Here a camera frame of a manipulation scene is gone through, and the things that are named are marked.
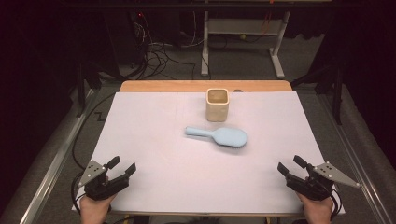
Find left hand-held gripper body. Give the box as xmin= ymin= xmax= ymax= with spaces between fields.
xmin=78 ymin=160 xmax=131 ymax=202

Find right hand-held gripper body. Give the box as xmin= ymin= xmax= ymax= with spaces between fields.
xmin=285 ymin=161 xmax=361 ymax=202

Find light blue hairbrush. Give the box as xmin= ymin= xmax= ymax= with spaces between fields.
xmin=184 ymin=125 xmax=248 ymax=148

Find beige square cup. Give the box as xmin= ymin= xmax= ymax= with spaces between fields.
xmin=205 ymin=88 xmax=231 ymax=123

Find person's right hand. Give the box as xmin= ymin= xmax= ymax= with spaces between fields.
xmin=295 ymin=191 xmax=334 ymax=224

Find person's left hand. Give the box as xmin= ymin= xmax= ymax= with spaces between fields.
xmin=79 ymin=192 xmax=118 ymax=224

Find black metal stand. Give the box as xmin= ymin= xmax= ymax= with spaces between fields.
xmin=290 ymin=59 xmax=347 ymax=126
xmin=75 ymin=61 xmax=103 ymax=119

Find dark equipment box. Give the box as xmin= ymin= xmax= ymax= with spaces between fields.
xmin=104 ymin=10 xmax=148 ymax=68

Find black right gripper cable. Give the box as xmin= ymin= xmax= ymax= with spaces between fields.
xmin=328 ymin=186 xmax=344 ymax=220

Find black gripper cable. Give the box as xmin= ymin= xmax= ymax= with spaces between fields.
xmin=328 ymin=186 xmax=344 ymax=220
xmin=70 ymin=91 xmax=117 ymax=217

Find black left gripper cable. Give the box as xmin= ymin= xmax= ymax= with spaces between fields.
xmin=70 ymin=91 xmax=117 ymax=217

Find aluminium floor rail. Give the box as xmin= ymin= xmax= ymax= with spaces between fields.
xmin=317 ymin=92 xmax=396 ymax=224
xmin=18 ymin=89 xmax=96 ymax=224

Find tangle of black cables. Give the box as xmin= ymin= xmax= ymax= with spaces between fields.
xmin=132 ymin=12 xmax=198 ymax=80

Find black floor cable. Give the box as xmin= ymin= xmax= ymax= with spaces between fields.
xmin=208 ymin=32 xmax=269 ymax=45

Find orange cable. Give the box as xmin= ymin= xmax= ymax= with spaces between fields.
xmin=261 ymin=11 xmax=273 ymax=35

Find white metal desk frame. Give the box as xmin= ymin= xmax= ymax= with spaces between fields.
xmin=200 ymin=10 xmax=292 ymax=79

